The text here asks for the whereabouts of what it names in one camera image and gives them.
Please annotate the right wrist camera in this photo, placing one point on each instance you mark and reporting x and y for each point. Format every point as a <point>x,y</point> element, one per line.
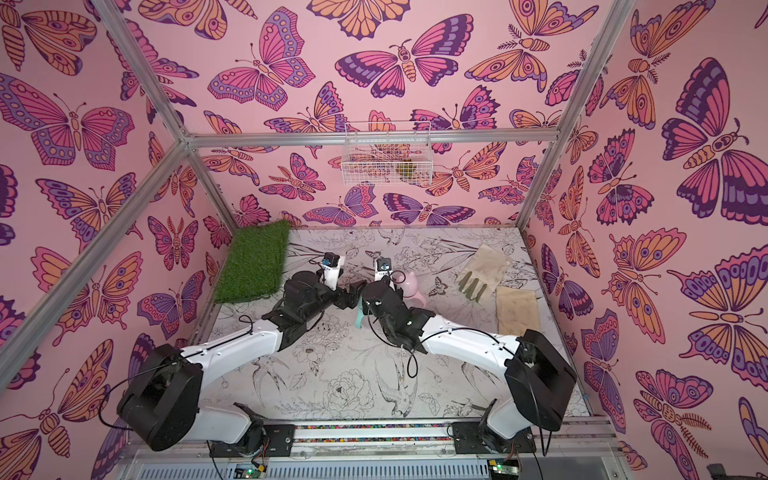
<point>383,270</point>

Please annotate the pink bottle cap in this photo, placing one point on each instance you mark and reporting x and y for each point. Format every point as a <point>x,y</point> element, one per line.
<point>410,285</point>

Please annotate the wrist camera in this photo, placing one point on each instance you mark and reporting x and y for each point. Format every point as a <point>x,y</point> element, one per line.
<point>383,270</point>
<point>332,266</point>

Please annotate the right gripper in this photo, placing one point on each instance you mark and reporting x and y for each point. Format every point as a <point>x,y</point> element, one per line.
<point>372,294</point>

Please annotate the beige glove green fingers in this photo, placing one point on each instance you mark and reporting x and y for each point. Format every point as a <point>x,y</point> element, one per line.
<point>482,274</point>

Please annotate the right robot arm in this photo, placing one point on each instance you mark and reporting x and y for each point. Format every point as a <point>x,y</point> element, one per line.
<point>539,379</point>

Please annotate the green artificial grass mat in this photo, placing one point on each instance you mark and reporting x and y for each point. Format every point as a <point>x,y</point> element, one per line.
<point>254,266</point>

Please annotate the white wire basket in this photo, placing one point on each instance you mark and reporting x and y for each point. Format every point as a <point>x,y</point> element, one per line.
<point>388,153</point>

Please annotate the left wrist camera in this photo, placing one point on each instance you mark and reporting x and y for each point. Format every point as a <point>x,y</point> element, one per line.
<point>332,266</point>

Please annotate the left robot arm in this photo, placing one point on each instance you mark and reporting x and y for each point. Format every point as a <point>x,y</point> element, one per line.
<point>162,402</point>

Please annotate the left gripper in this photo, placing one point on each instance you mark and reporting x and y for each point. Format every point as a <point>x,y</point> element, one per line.
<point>353,296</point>

